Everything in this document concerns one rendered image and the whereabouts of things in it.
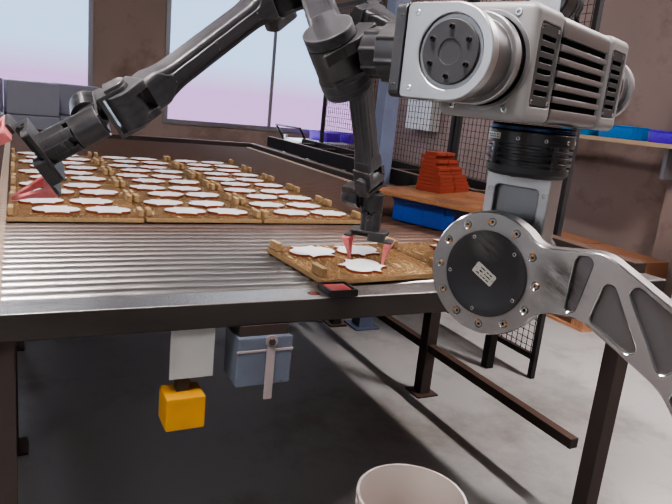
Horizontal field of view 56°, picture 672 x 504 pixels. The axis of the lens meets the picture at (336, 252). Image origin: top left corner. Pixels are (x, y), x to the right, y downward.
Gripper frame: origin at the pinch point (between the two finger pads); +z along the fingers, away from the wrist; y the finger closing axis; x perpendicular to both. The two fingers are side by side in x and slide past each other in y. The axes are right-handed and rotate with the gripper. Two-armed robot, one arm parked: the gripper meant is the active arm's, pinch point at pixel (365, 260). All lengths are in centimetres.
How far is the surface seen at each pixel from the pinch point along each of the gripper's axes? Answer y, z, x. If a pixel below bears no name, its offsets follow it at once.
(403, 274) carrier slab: -11.9, 0.7, 5.0
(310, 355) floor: 51, 95, -144
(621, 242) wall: -142, 44, -389
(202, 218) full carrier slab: 64, 2, -27
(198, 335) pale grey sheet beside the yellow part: 26, 11, 50
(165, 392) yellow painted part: 32, 25, 53
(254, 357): 15.0, 16.5, 43.7
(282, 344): 9.9, 13.8, 39.2
